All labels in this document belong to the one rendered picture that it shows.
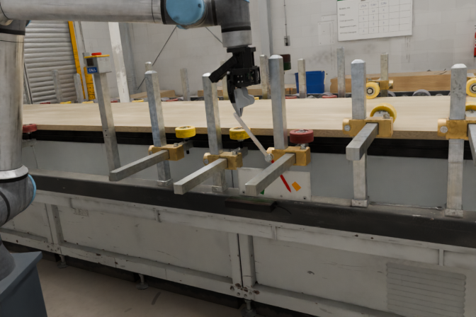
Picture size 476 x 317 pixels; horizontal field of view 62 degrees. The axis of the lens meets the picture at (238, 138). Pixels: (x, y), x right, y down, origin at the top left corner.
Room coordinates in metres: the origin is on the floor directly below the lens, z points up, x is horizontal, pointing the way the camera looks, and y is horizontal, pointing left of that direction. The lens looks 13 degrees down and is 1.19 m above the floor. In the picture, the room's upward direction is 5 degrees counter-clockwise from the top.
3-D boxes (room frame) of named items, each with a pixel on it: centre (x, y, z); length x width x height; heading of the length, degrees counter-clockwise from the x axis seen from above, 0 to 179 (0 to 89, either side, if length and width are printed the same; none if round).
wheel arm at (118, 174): (1.39, 0.30, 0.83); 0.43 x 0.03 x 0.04; 152
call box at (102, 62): (1.61, 0.53, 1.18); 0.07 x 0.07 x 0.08; 62
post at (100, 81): (1.61, 0.53, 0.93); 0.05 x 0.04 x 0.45; 62
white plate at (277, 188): (1.24, -0.10, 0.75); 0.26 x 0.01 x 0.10; 62
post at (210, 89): (1.37, 0.08, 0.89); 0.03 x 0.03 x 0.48; 62
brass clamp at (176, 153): (1.47, 0.28, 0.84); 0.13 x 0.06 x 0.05; 62
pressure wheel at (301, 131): (1.31, -0.22, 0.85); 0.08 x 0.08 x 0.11
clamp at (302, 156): (1.24, -0.16, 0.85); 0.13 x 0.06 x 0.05; 62
